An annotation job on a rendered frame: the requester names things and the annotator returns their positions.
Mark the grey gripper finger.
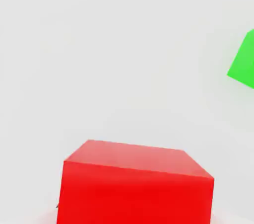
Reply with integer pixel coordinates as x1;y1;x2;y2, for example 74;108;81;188
47;203;60;224

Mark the small red cube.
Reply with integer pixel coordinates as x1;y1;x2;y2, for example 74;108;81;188
56;139;215;224

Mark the small green cube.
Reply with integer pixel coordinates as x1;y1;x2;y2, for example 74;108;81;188
226;28;254;90

